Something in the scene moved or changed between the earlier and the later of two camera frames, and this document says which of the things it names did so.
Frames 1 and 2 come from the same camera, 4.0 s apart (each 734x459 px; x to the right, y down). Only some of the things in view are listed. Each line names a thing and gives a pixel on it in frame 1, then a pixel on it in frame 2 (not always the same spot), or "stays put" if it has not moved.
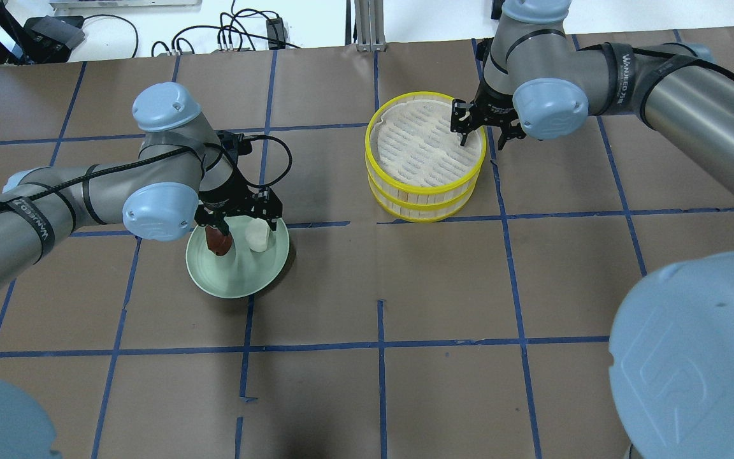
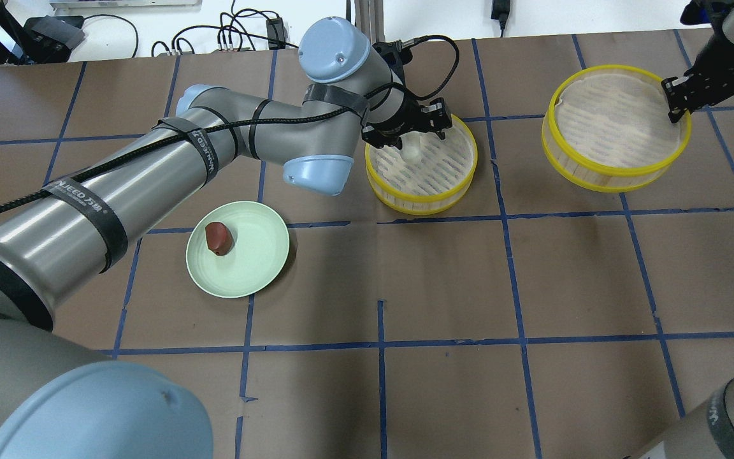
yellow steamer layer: x=410 y=147 → x=607 y=129
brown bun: x=218 y=243 stays put
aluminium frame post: x=370 y=25 stays put
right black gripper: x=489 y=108 → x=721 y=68
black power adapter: x=276 y=34 stays put
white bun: x=256 y=234 → x=412 y=147
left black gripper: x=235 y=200 → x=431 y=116
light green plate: x=241 y=272 stays put
